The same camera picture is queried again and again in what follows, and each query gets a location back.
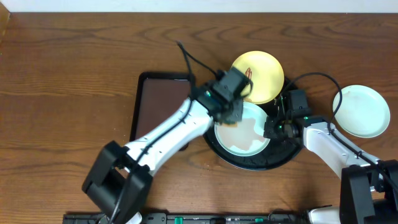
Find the light green plate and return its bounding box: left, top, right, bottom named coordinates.
left=332, top=85, right=391, bottom=138
left=214, top=102, right=270, bottom=157

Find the yellow plate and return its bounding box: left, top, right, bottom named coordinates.
left=232, top=51, right=285, bottom=105

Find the green orange sponge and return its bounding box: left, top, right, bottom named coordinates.
left=223, top=123, right=238, bottom=128

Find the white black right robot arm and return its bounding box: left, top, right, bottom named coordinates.
left=264, top=90, right=397, bottom=224

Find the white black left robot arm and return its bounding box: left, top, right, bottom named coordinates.
left=82, top=67, right=254, bottom=223

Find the black round tray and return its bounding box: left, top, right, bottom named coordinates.
left=201, top=74, right=304, bottom=171

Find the black rectangular water tray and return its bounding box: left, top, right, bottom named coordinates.
left=129, top=72, right=190, bottom=141

